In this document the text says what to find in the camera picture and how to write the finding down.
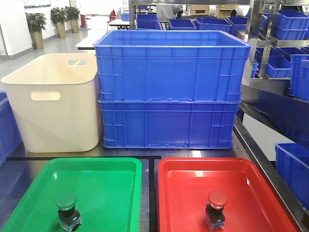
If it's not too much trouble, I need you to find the red mushroom push button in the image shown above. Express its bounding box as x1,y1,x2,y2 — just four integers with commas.
205,191,227,231

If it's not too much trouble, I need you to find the blue crate lower stacked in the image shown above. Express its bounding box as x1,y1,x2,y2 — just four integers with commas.
99,100,240,149

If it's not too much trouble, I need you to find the blue crate stacked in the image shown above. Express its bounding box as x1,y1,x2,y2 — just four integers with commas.
99,100,240,149
94,30,251,102

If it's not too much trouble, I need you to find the blue crate upper stacked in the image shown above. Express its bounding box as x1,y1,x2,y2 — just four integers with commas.
94,30,251,102

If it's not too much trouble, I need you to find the red plastic tray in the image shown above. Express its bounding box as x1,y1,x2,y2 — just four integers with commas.
158,158,295,232

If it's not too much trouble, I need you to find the green plastic tray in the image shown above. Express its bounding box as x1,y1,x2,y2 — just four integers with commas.
3,158,142,232

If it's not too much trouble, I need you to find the cream plastic storage basket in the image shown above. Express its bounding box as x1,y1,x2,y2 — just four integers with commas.
1,53,101,153

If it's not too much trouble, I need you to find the green mushroom push button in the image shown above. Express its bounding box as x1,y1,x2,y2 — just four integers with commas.
56,193,82,232

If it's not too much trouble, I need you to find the potted plant background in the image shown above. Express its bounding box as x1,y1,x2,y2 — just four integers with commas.
26,13,46,49

